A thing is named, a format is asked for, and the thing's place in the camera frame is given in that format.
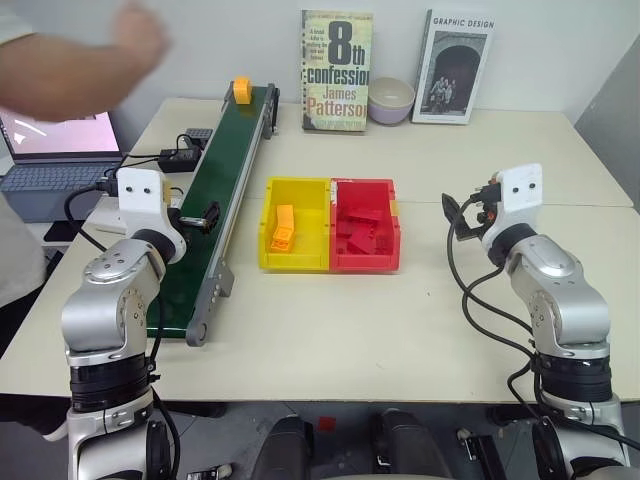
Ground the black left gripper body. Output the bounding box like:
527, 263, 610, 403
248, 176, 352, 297
166, 205, 206, 230

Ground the black adapter cable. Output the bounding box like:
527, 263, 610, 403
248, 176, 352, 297
102, 132, 196, 182

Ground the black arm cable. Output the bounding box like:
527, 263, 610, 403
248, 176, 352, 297
446, 219, 629, 451
63, 174, 180, 471

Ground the dark rounded shape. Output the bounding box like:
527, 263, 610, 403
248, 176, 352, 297
368, 408, 454, 480
248, 413, 317, 480

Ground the graphic design book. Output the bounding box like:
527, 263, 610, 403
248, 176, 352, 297
410, 8, 497, 126

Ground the person's bare hand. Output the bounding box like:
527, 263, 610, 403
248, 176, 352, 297
106, 0, 174, 81

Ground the black floor bracket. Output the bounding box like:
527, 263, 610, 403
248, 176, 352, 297
455, 426, 507, 480

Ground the red plastic bin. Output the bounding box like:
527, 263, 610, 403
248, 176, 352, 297
327, 175, 403, 275

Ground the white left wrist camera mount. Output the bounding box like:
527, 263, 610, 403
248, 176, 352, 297
116, 168, 170, 237

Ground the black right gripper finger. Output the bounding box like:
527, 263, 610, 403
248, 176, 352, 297
441, 192, 465, 227
455, 219, 484, 242

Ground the green conveyor belt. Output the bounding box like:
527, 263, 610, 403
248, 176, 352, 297
144, 82, 281, 350

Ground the black flat device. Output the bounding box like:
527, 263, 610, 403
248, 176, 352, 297
42, 221, 82, 245

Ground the lilac ceramic bowl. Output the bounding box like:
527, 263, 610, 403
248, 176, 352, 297
366, 75, 417, 127

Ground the person's grey shirt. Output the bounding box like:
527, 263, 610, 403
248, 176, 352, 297
0, 0, 49, 312

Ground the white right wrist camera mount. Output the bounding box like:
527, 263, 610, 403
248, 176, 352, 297
491, 163, 544, 242

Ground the yellow plastic bin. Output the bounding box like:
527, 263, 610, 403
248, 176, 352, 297
257, 175, 335, 274

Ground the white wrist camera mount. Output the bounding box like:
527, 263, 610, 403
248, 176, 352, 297
491, 163, 544, 242
116, 168, 170, 237

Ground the grey open laptop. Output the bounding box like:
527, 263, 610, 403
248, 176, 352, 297
0, 110, 125, 224

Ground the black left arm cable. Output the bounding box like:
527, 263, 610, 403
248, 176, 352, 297
63, 174, 180, 471

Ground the black power adapter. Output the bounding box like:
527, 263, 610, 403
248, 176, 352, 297
158, 146, 202, 174

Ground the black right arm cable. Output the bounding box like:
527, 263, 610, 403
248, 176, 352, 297
446, 219, 629, 451

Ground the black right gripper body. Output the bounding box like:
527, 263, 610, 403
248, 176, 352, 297
462, 180, 502, 229

